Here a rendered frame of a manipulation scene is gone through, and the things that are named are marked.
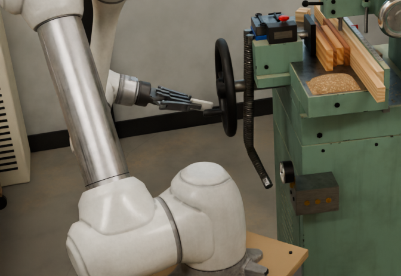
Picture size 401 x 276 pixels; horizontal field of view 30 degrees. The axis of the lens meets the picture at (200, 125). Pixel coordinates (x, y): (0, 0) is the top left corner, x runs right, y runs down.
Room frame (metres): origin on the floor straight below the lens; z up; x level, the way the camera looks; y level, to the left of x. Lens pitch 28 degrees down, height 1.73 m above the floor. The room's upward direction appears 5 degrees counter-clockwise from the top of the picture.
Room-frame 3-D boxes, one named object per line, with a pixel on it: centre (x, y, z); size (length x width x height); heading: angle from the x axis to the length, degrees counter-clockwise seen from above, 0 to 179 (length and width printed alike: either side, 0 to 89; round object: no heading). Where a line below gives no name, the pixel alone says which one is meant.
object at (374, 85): (1.96, -0.43, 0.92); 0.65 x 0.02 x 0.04; 4
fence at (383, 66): (2.01, -0.46, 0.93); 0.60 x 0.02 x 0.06; 4
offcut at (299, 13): (2.25, -0.35, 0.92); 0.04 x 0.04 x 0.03; 59
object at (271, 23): (1.99, -0.23, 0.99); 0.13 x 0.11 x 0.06; 4
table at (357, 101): (2.00, -0.31, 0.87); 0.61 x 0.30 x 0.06; 4
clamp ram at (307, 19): (2.00, -0.30, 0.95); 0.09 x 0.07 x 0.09; 4
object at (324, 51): (1.96, -0.35, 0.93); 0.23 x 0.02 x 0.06; 4
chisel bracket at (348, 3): (2.01, -0.44, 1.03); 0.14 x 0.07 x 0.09; 94
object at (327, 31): (1.97, -0.39, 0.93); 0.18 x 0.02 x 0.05; 4
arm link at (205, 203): (1.40, 0.01, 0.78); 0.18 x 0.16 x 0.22; 112
